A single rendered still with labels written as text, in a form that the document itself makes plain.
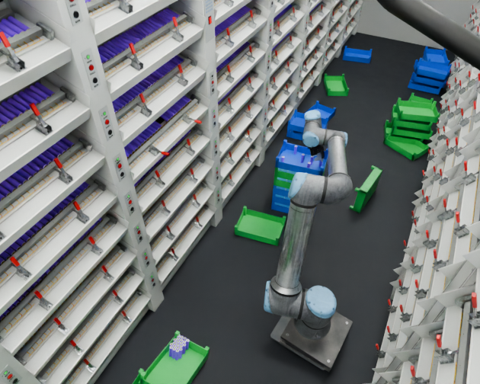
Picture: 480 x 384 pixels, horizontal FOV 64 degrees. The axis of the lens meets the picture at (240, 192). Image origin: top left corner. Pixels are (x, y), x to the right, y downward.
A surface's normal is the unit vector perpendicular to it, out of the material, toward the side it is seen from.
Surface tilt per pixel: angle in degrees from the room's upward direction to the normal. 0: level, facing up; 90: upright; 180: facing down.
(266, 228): 0
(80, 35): 90
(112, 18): 20
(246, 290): 0
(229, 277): 0
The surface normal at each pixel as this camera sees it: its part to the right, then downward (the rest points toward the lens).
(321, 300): 0.12, -0.63
